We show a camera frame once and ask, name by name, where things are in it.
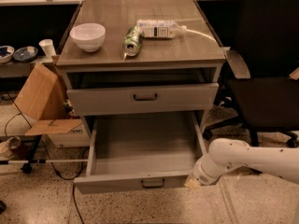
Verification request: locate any grey drawer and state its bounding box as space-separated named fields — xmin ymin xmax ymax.
xmin=67 ymin=83 xmax=219 ymax=116
xmin=75 ymin=111 xmax=206 ymax=194

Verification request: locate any clear plastic water bottle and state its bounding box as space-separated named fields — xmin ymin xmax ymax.
xmin=136 ymin=20 xmax=187 ymax=38

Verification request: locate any white paper cup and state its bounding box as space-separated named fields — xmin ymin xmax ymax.
xmin=39 ymin=39 xmax=56 ymax=58

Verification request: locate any small round container on floor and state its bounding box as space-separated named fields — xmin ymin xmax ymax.
xmin=0 ymin=137 xmax=21 ymax=159

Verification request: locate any tan gripper fingertip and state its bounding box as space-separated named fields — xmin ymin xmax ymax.
xmin=184 ymin=175 xmax=201 ymax=190

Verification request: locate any grey drawer cabinet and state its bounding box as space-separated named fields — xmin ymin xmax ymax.
xmin=55 ymin=0 xmax=227 ymax=135

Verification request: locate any white rod black stand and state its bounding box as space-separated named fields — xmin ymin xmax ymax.
xmin=0 ymin=135 xmax=88 ymax=174

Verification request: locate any grey top drawer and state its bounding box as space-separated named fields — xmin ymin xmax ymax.
xmin=67 ymin=83 xmax=219 ymax=116

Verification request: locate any open cardboard box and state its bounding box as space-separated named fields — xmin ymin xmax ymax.
xmin=14 ymin=63 xmax=90 ymax=147

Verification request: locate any green soda can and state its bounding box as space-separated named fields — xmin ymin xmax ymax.
xmin=122 ymin=26 xmax=144 ymax=57

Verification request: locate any blue white bowl left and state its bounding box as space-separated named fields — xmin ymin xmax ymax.
xmin=0 ymin=46 xmax=15 ymax=63

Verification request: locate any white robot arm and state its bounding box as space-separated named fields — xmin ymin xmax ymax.
xmin=184 ymin=138 xmax=299 ymax=189

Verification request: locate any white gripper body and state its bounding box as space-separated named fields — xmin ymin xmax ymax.
xmin=192 ymin=155 xmax=225 ymax=186

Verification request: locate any black floor cable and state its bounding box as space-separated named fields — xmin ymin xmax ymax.
xmin=3 ymin=91 xmax=92 ymax=224

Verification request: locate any white cable on cabinet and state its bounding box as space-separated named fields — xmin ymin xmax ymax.
xmin=185 ymin=28 xmax=219 ymax=45

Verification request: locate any black office chair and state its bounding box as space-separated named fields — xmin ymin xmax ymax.
xmin=203 ymin=0 xmax=299 ymax=147

